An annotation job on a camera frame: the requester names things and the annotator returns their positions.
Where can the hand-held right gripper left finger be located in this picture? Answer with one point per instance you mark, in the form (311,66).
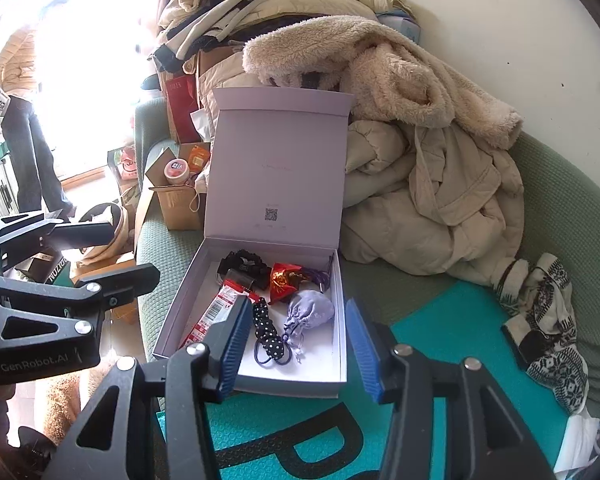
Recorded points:
(237,345)

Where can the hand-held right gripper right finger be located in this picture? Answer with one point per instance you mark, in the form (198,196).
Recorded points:
(362,350)

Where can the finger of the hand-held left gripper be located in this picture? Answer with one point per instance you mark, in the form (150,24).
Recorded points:
(120,285)
(80,235)

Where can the red white snack packet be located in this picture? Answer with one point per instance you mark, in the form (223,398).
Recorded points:
(215,310)

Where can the bright red candy packet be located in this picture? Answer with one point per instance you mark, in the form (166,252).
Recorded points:
(282,282)

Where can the black hair scrunchie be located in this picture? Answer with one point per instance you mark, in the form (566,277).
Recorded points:
(242,260)

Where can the purple tassel ornament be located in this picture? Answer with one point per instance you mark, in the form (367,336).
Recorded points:
(315,276)

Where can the white gift box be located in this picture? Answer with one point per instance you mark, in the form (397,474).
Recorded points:
(280,170)

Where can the tan round basket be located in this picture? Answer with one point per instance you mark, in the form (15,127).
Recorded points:
(120,230)

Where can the brown plush cushion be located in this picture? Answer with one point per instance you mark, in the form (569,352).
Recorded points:
(65,395)

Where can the teal bubble mailer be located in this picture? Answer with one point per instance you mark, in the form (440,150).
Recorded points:
(430,340)

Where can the pink printed box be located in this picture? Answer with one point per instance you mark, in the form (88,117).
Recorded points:
(122,165)

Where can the brown paper bag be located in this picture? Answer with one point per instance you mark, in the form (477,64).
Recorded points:
(172,205)

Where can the pink round tin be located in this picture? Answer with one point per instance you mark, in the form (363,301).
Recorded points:
(176,170)

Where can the orange packet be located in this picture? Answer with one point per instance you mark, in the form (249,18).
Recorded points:
(199,157)

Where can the red paper bag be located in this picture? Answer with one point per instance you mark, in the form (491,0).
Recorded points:
(180,105)

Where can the beige padded jacket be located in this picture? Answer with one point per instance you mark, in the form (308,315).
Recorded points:
(430,200)

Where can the black white patterned knit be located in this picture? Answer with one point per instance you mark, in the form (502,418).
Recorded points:
(555,350)

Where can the white tissue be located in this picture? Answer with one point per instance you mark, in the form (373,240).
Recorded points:
(580,440)

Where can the green sofa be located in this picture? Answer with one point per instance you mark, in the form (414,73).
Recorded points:
(570,210)

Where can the pile of clothes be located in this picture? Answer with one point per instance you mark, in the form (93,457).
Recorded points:
(220,15)

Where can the cream fleece coat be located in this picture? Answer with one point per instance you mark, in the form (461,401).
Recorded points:
(380,70)

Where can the light blue box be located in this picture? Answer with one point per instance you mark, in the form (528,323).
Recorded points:
(405,27)

